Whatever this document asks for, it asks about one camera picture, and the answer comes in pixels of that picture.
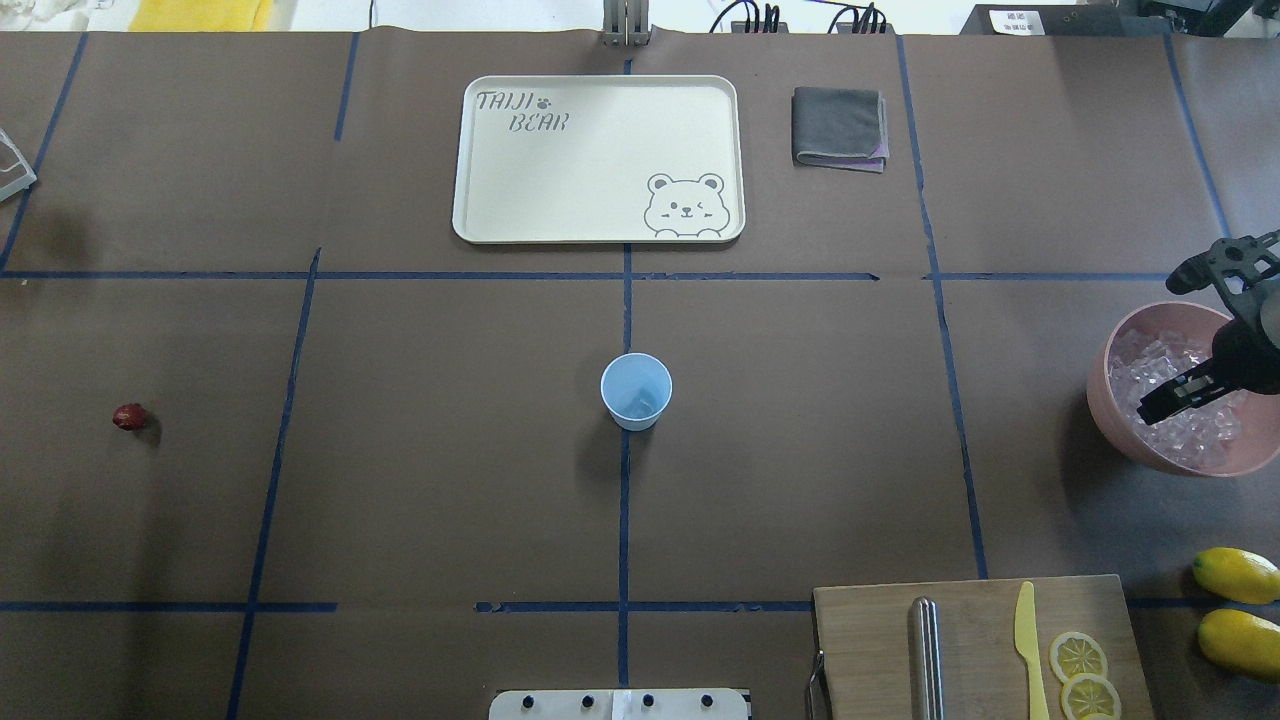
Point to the folded grey cloth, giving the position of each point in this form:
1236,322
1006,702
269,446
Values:
840,128

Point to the yellow plastic knife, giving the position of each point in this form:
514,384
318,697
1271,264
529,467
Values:
1026,642

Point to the wooden cutting board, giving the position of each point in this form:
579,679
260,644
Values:
864,632

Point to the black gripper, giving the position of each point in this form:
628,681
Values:
1247,355

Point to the red strawberry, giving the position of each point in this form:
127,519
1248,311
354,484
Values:
130,417

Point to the pink bowl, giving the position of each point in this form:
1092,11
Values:
1253,451

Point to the black box with label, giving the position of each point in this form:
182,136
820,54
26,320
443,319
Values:
1088,20

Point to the clear ice cubes pile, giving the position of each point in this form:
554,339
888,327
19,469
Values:
1198,437

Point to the whole yellow lemon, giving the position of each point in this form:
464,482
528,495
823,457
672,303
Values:
1237,575
1241,643

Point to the yellow cloth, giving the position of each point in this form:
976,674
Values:
202,16

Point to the white wire rack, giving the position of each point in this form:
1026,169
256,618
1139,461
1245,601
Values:
17,175

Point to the aluminium frame post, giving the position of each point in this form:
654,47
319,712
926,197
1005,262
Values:
626,23

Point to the light blue paper cup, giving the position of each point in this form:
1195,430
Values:
636,390

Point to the cream bear serving tray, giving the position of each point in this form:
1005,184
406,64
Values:
599,159

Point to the steel cylindrical rod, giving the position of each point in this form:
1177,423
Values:
927,687

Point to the lemon slice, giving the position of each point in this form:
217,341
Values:
1076,653
1086,695

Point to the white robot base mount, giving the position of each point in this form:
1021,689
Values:
612,703

